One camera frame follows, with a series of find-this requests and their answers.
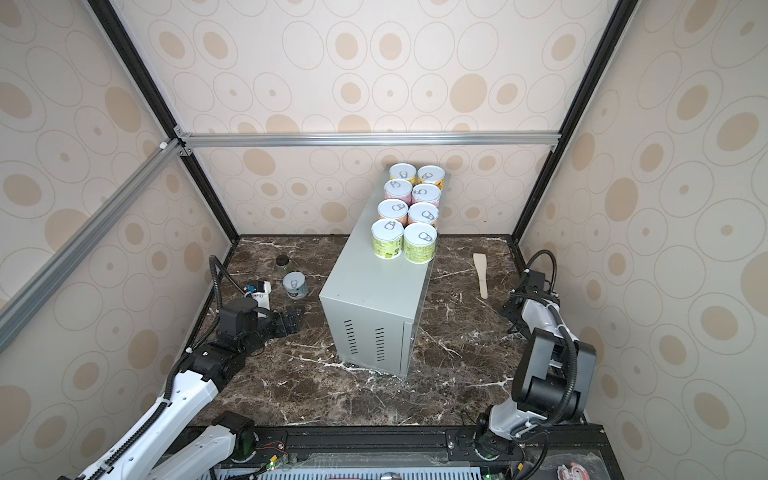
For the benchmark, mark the green label can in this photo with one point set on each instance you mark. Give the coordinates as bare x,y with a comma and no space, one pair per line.
387,238
420,243

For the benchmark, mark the brown label can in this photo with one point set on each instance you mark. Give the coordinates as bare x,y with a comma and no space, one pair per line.
393,209

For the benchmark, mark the red label can front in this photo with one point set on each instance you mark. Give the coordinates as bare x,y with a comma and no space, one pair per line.
424,213

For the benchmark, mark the left diagonal aluminium bar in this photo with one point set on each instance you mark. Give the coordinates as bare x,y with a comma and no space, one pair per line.
37,291

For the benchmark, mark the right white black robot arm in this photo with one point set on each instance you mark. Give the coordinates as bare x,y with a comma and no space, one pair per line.
553,379

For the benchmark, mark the grey metal cabinet box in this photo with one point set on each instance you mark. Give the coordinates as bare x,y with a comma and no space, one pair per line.
373,305

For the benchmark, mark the yellow label can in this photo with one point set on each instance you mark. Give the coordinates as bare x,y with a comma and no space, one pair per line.
403,171

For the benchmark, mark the teal label can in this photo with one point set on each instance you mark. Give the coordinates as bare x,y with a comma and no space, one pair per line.
295,285

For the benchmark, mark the wooden spatula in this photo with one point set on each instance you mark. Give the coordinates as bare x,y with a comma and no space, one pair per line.
480,264

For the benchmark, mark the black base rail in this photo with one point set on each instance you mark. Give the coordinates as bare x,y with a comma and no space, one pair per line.
395,452

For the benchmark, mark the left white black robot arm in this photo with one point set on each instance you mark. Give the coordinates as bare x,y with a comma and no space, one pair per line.
198,376

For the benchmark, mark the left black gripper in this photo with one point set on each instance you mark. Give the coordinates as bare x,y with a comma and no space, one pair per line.
286,327

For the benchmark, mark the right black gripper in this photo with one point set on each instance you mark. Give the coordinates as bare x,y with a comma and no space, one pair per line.
510,312

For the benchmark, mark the pink label can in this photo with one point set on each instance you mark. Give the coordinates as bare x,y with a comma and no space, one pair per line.
426,193
399,189

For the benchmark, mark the horizontal aluminium frame bar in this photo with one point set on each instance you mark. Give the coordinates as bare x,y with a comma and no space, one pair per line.
360,140

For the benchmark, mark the orange label can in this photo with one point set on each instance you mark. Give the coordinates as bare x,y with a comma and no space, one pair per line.
431,174

